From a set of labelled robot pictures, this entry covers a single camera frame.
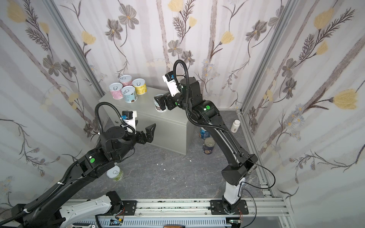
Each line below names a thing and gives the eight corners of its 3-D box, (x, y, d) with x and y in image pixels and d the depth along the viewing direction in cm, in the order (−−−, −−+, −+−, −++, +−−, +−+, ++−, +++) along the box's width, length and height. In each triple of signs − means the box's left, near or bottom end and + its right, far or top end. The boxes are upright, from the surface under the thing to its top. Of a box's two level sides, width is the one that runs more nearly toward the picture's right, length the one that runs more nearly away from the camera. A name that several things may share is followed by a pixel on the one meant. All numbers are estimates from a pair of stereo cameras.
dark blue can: (203, 154, 97) (204, 146, 88) (202, 145, 101) (204, 137, 93) (213, 154, 97) (215, 146, 88) (211, 145, 101) (214, 137, 93)
